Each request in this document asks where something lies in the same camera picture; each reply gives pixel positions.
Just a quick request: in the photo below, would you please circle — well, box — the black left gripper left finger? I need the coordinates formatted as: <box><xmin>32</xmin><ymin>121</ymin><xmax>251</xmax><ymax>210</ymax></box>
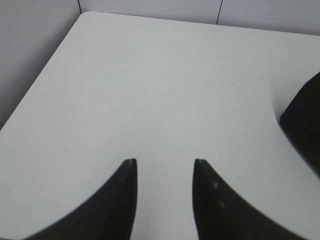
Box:
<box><xmin>30</xmin><ymin>158</ymin><xmax>138</xmax><ymax>240</ymax></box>

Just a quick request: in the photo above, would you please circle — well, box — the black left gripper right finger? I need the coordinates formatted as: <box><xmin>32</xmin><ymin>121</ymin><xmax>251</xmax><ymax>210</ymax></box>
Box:
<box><xmin>191</xmin><ymin>158</ymin><xmax>320</xmax><ymax>240</ymax></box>

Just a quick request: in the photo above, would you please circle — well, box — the black canvas tote bag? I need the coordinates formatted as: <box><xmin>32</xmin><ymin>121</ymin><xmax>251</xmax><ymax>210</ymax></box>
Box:
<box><xmin>279</xmin><ymin>73</ymin><xmax>320</xmax><ymax>175</ymax></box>

